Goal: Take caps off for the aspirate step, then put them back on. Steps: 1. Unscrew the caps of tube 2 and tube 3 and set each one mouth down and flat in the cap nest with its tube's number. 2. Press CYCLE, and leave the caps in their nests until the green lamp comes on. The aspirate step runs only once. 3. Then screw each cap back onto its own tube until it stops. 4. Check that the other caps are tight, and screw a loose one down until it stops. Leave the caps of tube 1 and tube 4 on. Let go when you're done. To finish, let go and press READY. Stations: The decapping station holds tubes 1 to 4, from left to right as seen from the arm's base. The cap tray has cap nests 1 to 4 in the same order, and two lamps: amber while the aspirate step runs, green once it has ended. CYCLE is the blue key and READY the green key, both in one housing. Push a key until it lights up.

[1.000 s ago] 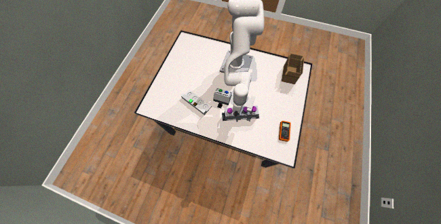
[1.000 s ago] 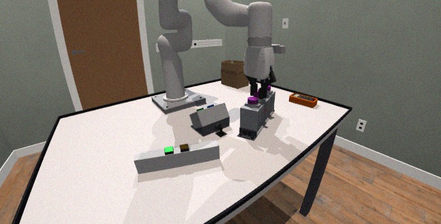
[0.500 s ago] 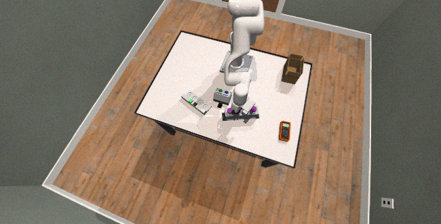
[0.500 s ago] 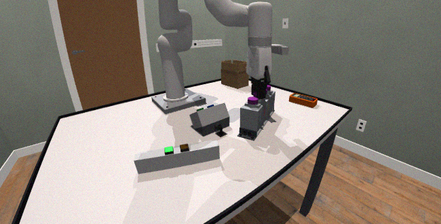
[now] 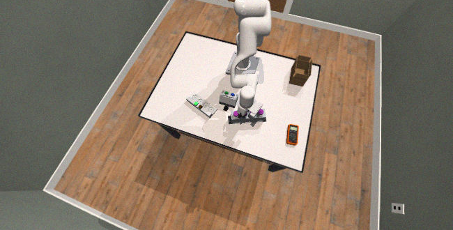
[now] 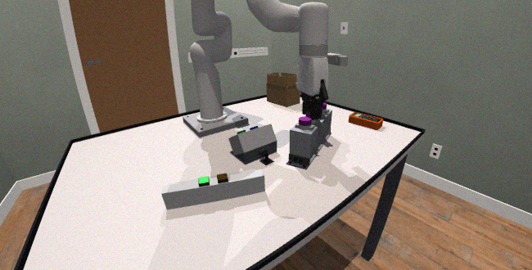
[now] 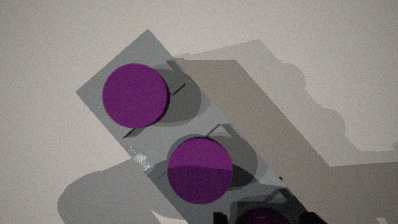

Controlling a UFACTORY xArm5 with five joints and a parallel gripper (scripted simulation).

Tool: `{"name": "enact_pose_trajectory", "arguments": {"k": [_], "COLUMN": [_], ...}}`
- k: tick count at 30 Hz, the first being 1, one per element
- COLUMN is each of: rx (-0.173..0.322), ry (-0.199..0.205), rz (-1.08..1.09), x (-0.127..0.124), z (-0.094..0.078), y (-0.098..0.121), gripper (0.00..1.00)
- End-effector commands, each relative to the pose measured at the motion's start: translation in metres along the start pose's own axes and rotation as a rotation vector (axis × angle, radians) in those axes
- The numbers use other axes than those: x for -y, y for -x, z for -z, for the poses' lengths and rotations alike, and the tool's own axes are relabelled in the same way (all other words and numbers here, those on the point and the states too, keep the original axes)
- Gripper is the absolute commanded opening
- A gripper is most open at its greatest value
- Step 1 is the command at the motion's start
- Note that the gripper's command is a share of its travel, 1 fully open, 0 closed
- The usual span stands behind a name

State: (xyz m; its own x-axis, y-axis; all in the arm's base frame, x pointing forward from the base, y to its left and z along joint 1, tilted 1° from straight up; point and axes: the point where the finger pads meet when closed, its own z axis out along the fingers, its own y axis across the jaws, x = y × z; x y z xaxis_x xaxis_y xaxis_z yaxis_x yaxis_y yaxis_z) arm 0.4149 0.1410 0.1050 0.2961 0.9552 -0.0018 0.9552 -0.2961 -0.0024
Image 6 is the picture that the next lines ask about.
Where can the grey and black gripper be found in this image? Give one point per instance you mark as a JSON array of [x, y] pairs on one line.
[[312, 75]]

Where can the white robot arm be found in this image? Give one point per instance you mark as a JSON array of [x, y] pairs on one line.
[[273, 15]]

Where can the small brown cardboard box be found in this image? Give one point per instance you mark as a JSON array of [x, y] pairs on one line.
[[282, 89]]

